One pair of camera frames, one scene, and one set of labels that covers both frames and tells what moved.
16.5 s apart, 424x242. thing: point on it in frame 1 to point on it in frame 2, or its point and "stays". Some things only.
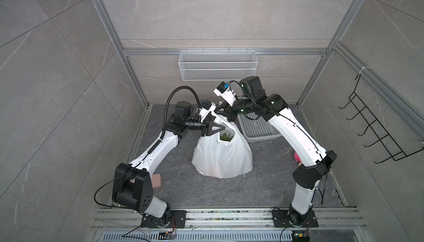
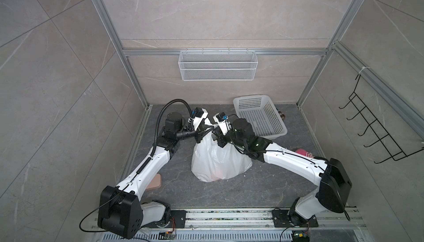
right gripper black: [224, 105] to [221, 138]
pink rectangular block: [156, 180] stays
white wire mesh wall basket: [217, 65] stays
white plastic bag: [214, 158] stays
